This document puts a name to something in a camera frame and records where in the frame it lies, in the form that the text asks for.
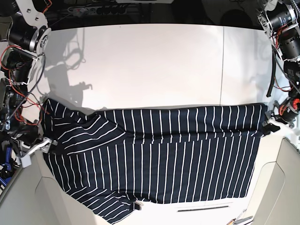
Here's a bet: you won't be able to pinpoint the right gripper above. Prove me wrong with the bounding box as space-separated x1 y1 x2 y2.
10 126 58 157

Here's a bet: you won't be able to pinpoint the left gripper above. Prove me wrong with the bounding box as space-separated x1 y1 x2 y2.
261 99 300 150

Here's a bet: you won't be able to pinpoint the navy white striped T-shirt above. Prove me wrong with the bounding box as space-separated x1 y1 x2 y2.
41 99 268 224

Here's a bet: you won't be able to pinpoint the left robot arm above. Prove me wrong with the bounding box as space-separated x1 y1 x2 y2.
257 0 300 150

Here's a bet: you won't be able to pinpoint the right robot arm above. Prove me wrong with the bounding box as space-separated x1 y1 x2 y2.
0 0 55 160

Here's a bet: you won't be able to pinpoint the blue black items in bin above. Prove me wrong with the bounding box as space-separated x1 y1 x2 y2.
0 141 20 190

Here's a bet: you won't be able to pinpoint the left beige chair back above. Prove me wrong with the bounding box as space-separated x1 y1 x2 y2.
0 153 96 225

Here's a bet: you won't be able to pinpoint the beige chair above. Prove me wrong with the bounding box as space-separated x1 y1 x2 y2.
245 139 300 225
0 153 96 225

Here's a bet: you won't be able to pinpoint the right beige chair back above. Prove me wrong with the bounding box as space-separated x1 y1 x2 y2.
245 139 300 225

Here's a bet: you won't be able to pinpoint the grey tool at bottom edge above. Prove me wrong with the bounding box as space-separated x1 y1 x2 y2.
226 209 254 225

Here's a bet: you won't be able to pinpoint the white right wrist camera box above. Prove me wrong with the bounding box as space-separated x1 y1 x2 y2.
20 155 32 168

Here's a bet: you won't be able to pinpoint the black braided cable sleeve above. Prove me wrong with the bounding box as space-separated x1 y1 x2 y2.
265 45 278 98

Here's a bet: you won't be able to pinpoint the table cable slot grommet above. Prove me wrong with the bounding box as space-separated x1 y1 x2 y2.
175 201 233 212

